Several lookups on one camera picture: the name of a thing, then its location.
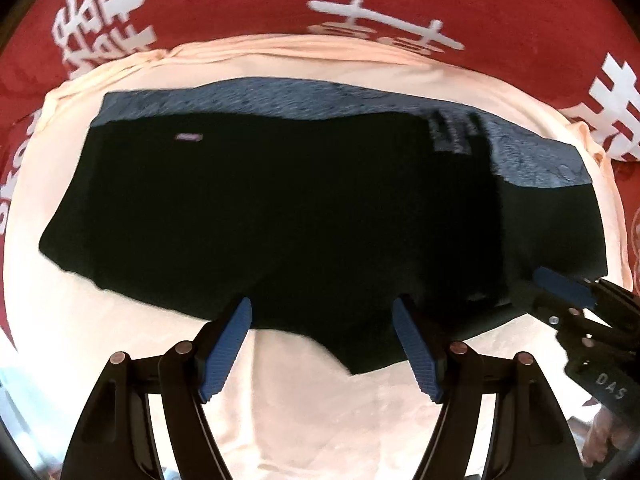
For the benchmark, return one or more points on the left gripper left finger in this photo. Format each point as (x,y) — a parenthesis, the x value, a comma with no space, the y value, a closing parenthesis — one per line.
(114,438)

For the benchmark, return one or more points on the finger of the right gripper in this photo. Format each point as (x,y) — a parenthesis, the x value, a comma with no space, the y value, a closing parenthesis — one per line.
(555,288)

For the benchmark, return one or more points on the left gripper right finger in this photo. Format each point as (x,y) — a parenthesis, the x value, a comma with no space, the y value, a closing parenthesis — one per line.
(506,406)

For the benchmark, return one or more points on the black pants with blue trim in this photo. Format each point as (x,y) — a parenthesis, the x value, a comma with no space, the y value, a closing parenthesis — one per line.
(322,203)

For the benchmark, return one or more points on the person's right hand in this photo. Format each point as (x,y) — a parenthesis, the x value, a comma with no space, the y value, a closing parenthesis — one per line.
(606,430)

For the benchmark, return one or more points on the red embroidered cushion right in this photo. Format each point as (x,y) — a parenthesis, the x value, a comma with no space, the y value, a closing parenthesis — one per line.
(635,254)

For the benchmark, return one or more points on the peach cloth sofa seat cover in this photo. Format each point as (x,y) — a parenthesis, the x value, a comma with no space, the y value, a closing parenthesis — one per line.
(289,410)

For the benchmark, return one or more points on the red sofa cover with characters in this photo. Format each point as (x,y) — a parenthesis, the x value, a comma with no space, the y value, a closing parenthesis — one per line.
(561,51)

